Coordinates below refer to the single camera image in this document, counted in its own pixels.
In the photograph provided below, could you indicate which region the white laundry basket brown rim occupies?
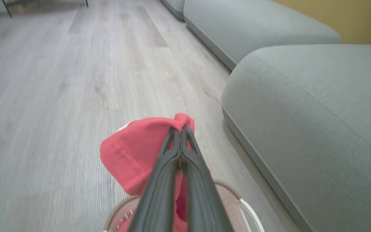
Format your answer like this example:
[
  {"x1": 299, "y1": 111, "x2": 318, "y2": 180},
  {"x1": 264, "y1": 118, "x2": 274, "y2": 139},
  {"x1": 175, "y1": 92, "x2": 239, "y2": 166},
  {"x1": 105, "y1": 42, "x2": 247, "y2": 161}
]
[{"x1": 103, "y1": 180, "x2": 266, "y2": 232}]

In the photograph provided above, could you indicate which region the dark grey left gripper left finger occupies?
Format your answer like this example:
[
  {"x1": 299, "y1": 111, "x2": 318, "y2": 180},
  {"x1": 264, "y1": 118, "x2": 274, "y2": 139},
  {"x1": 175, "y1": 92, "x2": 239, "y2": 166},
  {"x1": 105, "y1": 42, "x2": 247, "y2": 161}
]
[{"x1": 128, "y1": 127, "x2": 181, "y2": 232}]

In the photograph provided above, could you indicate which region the grey fabric sofa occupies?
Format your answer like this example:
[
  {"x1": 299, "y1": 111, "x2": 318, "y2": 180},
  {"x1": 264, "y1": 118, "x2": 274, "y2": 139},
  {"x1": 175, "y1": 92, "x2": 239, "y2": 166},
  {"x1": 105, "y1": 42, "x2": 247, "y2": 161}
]
[{"x1": 221, "y1": 44, "x2": 371, "y2": 232}]

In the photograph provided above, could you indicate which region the grey fabric sofa seat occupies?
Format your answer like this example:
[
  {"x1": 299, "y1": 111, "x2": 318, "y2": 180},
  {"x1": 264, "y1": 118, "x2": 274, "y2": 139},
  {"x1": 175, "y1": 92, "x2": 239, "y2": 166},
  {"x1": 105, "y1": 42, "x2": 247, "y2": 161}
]
[
  {"x1": 183, "y1": 0, "x2": 342, "y2": 71},
  {"x1": 160, "y1": 0, "x2": 186, "y2": 22}
]

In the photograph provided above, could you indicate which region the red and white jersey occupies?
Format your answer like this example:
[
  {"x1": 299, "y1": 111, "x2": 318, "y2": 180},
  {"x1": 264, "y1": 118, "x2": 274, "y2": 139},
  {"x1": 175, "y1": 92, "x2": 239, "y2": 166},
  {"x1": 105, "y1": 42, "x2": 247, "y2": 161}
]
[{"x1": 100, "y1": 113, "x2": 212, "y2": 232}]

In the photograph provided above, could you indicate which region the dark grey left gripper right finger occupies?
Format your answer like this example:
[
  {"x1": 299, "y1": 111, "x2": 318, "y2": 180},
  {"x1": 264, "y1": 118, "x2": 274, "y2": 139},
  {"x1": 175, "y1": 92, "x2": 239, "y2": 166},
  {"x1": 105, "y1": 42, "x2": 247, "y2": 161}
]
[{"x1": 181, "y1": 126, "x2": 234, "y2": 232}]

